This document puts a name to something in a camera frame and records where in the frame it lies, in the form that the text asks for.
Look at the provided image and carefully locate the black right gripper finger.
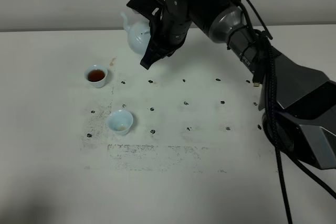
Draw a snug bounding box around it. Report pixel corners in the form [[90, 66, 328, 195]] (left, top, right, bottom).
[[140, 35, 176, 70]]

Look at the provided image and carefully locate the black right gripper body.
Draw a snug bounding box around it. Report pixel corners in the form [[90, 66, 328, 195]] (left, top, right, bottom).
[[151, 6, 192, 57]]

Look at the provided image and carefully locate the pale blue porcelain teapot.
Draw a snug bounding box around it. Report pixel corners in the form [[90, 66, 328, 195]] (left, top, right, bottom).
[[120, 12, 151, 56]]

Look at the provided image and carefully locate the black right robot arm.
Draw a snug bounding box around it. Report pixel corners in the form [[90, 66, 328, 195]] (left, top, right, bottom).
[[128, 0, 335, 169]]

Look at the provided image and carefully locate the far pale blue teacup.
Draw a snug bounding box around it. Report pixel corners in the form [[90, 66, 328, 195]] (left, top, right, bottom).
[[84, 65, 108, 88]]

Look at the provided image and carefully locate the pale blue teacup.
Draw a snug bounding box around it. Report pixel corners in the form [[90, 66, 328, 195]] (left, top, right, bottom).
[[107, 110, 134, 135], [84, 65, 108, 88]]

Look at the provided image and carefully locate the near pale blue teacup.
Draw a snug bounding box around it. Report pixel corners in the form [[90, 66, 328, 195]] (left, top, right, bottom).
[[107, 110, 134, 135]]

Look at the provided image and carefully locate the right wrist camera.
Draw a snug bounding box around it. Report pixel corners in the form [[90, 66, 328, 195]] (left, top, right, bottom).
[[127, 0, 164, 21]]

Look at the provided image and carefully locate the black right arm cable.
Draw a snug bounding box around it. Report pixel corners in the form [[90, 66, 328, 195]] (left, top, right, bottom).
[[154, 0, 336, 224]]

